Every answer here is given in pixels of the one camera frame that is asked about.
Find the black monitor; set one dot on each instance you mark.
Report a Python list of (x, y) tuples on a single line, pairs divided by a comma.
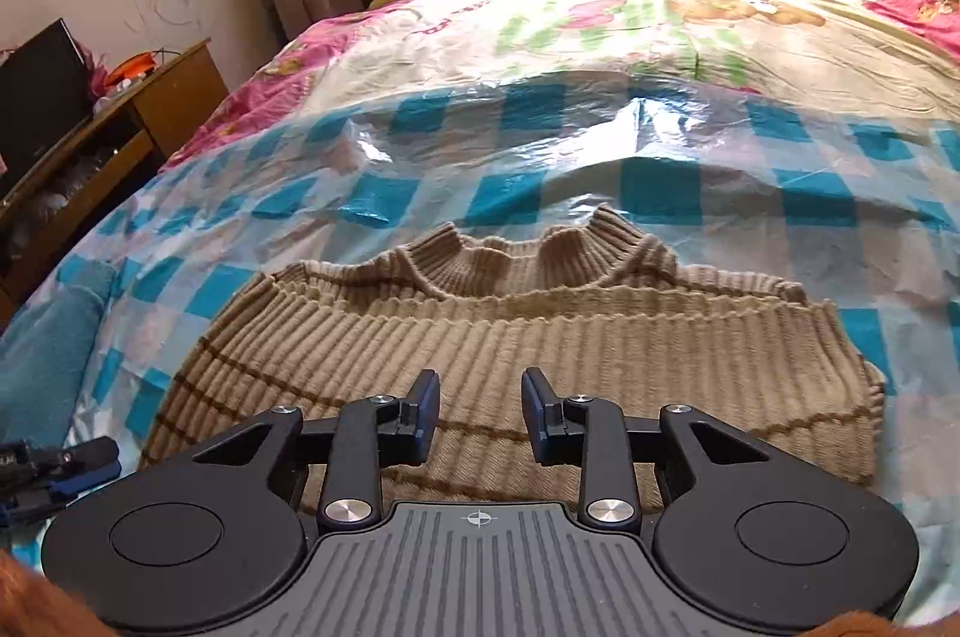
[(45, 104)]

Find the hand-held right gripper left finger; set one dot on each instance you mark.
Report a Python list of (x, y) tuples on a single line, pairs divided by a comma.
[(424, 416)]

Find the orange object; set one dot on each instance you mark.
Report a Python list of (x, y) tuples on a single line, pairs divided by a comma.
[(131, 68)]

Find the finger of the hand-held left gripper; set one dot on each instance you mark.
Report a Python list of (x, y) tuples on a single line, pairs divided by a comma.
[(86, 452), (75, 483)]

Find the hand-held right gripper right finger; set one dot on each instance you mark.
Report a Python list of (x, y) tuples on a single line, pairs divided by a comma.
[(540, 416)]

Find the clear plastic bag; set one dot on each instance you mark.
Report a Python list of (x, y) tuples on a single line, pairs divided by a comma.
[(562, 119)]

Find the brown striped ribbed sweater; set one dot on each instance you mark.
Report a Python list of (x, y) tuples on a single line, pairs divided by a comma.
[(525, 322)]

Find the teal towel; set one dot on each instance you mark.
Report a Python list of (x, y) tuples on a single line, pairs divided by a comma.
[(52, 344)]

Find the wooden cabinet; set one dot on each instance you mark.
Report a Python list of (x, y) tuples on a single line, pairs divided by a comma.
[(180, 97)]

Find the blue checkered plastic sheet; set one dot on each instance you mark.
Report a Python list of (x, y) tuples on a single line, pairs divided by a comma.
[(675, 179)]

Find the pink floral bedsheet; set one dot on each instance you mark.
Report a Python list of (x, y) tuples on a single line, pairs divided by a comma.
[(600, 21)]

